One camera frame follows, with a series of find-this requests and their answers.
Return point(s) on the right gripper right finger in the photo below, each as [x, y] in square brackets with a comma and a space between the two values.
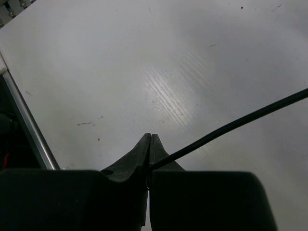
[182, 200]

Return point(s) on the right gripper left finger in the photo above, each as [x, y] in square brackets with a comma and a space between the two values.
[113, 199]

